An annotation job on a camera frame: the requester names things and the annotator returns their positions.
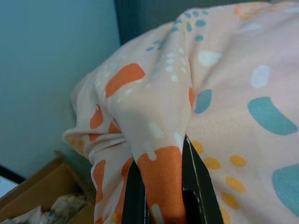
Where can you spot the grey crumpled trash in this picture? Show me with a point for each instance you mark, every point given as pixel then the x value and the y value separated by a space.
pixel 60 205

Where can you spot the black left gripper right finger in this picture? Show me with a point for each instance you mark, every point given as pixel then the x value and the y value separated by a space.
pixel 198 193

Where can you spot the black door frame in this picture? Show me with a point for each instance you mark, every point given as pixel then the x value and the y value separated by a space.
pixel 9 173

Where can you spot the pink dotted pillow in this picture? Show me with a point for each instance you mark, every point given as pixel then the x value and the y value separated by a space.
pixel 233 81

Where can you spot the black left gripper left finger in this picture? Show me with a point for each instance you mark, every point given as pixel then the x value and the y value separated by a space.
pixel 134 200

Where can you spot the brown cardboard box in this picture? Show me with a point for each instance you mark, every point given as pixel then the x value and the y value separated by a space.
pixel 46 182

